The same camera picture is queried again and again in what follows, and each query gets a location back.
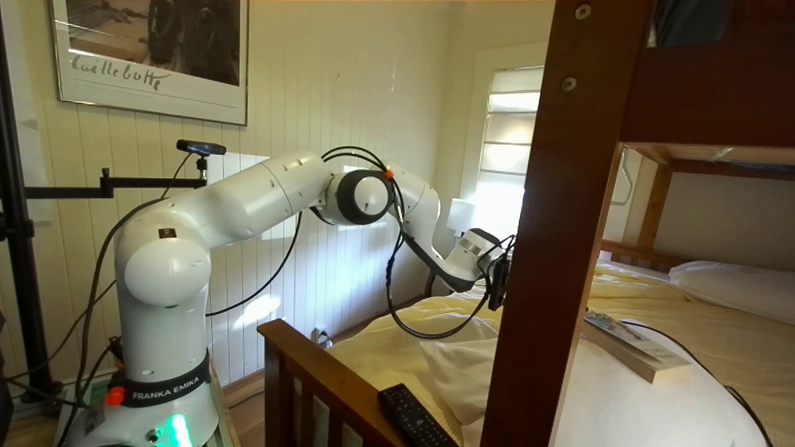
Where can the yellow striped duvet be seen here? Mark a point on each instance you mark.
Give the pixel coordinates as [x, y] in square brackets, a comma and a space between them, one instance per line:
[389, 356]

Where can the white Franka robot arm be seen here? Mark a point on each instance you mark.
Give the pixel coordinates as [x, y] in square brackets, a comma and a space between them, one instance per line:
[165, 264]

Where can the dark blue cloth item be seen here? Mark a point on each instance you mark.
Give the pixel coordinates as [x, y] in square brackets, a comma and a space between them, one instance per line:
[697, 22]

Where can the red robot base knob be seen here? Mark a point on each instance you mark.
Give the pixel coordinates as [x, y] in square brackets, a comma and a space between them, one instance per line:
[116, 397]

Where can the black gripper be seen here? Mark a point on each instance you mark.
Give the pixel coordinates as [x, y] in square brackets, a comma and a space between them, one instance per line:
[499, 264]

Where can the small white pillow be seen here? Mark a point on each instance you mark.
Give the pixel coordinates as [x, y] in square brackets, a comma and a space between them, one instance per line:
[735, 288]

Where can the black external camera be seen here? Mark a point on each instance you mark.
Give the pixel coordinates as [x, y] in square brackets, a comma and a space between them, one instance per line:
[199, 147]

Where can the framed wall poster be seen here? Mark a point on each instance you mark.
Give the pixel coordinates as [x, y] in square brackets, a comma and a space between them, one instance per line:
[165, 84]

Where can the Andersen's Fairy Tales book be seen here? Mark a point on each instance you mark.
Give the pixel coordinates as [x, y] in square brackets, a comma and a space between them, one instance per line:
[636, 352]

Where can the white shade table lamp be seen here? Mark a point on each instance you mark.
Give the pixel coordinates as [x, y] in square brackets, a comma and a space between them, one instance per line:
[463, 215]

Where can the black remote control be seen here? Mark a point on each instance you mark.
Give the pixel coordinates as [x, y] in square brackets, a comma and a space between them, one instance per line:
[414, 419]

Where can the wooden bunk bed frame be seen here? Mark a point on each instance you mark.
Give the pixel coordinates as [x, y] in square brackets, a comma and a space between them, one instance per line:
[571, 164]

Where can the black camera stand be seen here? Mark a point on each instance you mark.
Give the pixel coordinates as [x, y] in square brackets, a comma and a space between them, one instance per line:
[20, 275]

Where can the white window blind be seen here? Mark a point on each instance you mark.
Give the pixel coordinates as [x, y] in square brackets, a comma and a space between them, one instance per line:
[511, 151]

